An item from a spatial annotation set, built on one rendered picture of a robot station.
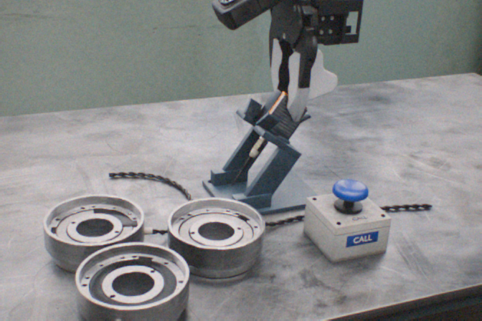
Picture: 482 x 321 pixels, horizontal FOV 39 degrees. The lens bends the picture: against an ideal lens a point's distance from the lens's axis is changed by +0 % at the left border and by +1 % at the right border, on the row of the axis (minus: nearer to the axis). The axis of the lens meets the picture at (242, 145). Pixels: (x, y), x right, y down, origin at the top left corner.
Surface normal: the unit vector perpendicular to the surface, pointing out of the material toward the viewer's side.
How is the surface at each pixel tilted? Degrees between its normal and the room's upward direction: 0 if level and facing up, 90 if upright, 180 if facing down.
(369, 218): 0
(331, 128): 0
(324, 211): 0
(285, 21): 90
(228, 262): 90
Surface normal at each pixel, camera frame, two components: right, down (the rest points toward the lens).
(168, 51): 0.37, 0.40
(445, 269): 0.05, -0.91
